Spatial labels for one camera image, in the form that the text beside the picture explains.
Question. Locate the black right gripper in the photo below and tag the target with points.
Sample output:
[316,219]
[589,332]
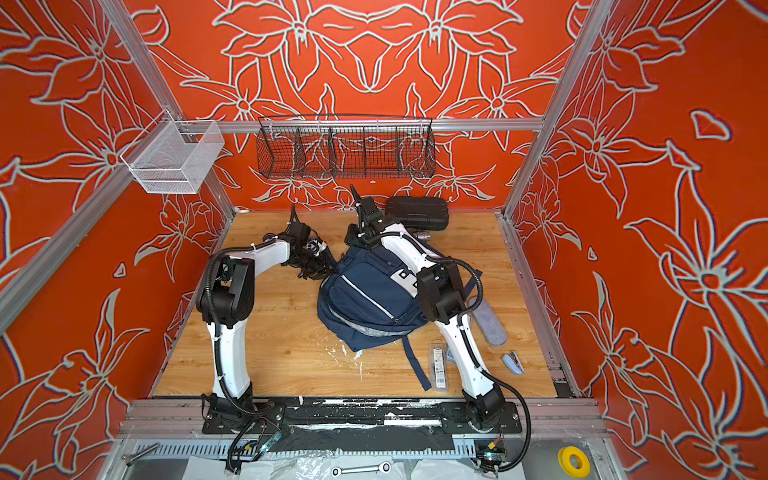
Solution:
[350,237]

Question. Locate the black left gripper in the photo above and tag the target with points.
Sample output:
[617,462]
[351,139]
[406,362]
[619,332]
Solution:
[323,266]

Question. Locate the navy blue student backpack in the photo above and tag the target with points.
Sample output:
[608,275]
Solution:
[372,301]

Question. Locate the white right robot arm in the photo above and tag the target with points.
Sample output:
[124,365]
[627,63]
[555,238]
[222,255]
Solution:
[449,290]

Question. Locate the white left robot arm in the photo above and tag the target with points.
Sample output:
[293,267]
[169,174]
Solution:
[227,300]

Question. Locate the black plastic tool case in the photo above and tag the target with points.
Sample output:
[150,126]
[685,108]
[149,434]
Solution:
[419,213]

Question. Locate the clear pencil case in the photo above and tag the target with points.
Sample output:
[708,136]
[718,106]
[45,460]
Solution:
[437,357]

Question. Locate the blue stapler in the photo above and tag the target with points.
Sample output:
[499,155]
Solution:
[512,362]

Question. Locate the silver combination wrench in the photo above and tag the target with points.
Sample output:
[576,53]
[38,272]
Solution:
[381,468]

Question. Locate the yellow tape roll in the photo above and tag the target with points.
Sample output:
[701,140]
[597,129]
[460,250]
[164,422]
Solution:
[574,462]

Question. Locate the black wire wall basket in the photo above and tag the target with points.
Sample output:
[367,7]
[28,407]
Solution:
[359,147]

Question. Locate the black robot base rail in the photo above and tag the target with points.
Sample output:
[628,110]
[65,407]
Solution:
[283,414]

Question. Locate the white wire wall basket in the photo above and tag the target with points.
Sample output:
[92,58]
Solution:
[170,156]

